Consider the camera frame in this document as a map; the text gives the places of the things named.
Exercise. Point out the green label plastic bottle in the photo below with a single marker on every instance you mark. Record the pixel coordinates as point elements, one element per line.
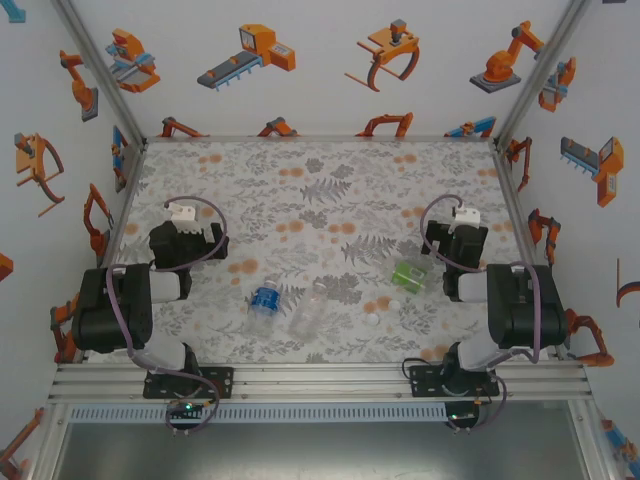
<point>407,275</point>

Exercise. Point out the blue label plastic bottle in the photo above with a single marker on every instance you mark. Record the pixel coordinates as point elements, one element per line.
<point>265,300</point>

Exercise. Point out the white bottle cap blue top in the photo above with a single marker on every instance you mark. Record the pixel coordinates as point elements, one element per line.
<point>372,319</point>

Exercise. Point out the clear unlabelled plastic bottle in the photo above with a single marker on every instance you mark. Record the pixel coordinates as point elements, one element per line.
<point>307,315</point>

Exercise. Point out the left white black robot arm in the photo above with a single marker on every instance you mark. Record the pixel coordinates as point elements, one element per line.
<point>115,310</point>

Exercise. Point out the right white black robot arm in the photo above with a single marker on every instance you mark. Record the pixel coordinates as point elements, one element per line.
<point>520,310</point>

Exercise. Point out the small green LED circuit board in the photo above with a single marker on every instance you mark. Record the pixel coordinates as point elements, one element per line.
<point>184,407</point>
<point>461,416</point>

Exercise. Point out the floral patterned table cover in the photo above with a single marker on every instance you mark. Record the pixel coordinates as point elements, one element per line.
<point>330,345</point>

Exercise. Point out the grey metal sheet panel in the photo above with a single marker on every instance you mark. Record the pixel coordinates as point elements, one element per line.
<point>320,450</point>

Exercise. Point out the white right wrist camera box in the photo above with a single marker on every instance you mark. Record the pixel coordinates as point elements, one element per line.
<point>467,216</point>

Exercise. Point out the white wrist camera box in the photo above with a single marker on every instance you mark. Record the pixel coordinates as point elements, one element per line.
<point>181,215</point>
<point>467,216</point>

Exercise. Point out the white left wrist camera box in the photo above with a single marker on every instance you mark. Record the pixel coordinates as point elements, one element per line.
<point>181,215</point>

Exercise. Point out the aluminium side frame rail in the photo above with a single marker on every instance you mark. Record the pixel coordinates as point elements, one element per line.
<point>515,200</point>
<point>124,200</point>

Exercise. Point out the aluminium back frame rail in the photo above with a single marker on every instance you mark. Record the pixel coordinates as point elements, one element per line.
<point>320,138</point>

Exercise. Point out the slanted aluminium corner post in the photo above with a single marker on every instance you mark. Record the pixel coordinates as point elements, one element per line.
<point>102,75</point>
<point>538,75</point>

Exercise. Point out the aluminium front frame rail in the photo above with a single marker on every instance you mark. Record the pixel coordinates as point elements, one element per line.
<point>320,382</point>

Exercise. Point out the aluminium lower frame leg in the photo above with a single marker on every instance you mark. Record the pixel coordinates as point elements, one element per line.
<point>592,440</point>
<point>49,440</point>

